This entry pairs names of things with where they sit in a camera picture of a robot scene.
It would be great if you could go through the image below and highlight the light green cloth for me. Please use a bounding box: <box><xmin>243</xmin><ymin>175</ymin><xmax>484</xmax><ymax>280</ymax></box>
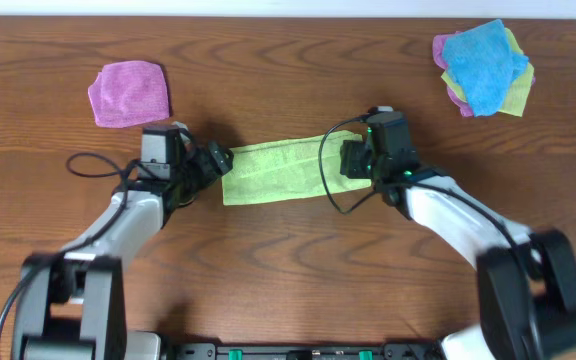
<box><xmin>222</xmin><ymin>130</ymin><xmax>371</xmax><ymax>206</ymax></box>

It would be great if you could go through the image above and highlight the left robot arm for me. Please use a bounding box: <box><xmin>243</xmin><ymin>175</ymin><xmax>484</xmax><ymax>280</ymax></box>
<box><xmin>0</xmin><ymin>123</ymin><xmax>234</xmax><ymax>360</ymax></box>

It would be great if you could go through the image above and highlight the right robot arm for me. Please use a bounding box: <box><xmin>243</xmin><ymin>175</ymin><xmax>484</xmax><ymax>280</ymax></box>
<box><xmin>340</xmin><ymin>107</ymin><xmax>576</xmax><ymax>360</ymax></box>

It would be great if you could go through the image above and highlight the purple cloth in pile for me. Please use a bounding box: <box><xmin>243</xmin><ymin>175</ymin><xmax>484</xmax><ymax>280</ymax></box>
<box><xmin>431</xmin><ymin>31</ymin><xmax>536</xmax><ymax>119</ymax></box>

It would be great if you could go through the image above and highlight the folded purple cloth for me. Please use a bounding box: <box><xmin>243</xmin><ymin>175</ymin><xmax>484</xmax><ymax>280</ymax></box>
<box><xmin>88</xmin><ymin>61</ymin><xmax>171</xmax><ymax>128</ymax></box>

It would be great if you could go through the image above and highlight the blue cloth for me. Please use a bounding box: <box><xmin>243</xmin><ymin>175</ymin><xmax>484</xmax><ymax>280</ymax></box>
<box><xmin>432</xmin><ymin>19</ymin><xmax>535</xmax><ymax>117</ymax></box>

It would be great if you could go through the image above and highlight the yellow-green cloth in pile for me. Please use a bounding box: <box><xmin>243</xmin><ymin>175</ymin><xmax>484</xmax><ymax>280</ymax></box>
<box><xmin>440</xmin><ymin>27</ymin><xmax>536</xmax><ymax>118</ymax></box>

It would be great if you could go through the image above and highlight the right black cable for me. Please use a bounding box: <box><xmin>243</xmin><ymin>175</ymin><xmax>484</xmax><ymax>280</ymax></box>
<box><xmin>317</xmin><ymin>114</ymin><xmax>544</xmax><ymax>360</ymax></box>

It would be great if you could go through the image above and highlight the black cable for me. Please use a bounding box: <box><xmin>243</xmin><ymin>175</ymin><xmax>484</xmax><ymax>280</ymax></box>
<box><xmin>0</xmin><ymin>152</ymin><xmax>142</xmax><ymax>360</ymax></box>
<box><xmin>317</xmin><ymin>114</ymin><xmax>544</xmax><ymax>360</ymax></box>

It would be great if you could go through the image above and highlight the left black cable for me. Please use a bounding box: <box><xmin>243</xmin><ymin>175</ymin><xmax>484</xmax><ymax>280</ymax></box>
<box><xmin>0</xmin><ymin>152</ymin><xmax>142</xmax><ymax>360</ymax></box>

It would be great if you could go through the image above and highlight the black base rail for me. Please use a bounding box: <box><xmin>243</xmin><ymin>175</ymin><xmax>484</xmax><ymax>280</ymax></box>
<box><xmin>161</xmin><ymin>342</ymin><xmax>446</xmax><ymax>360</ymax></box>

